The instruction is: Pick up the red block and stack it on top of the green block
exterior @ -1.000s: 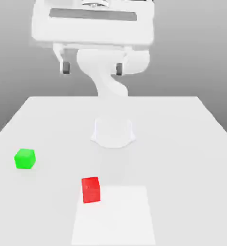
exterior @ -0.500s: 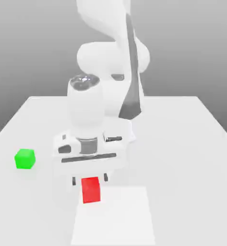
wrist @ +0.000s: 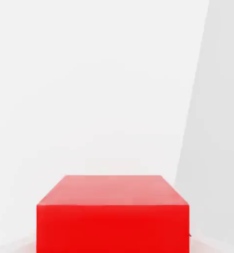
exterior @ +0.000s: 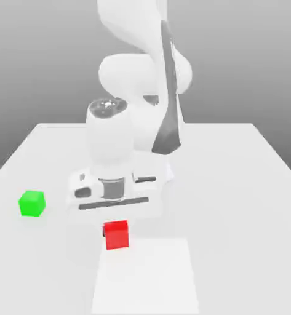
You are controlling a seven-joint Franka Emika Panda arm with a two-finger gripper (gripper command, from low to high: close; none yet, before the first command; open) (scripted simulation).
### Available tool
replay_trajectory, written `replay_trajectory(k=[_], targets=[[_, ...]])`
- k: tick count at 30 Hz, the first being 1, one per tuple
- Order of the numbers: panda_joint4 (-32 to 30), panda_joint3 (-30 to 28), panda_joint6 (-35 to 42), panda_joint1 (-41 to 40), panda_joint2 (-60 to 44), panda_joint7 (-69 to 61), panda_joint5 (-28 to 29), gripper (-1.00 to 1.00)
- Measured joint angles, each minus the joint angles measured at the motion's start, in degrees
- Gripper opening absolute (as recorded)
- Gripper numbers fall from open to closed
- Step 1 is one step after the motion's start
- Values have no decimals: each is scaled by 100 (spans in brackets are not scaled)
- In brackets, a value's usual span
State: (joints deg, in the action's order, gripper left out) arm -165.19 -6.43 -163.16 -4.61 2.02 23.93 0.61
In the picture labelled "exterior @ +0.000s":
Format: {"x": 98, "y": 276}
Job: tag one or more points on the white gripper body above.
{"x": 115, "y": 209}

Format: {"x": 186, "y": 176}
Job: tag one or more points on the small green cube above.
{"x": 32, "y": 203}

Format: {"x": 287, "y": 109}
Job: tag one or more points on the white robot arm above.
{"x": 115, "y": 73}

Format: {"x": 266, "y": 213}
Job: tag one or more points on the small red cube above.
{"x": 117, "y": 236}

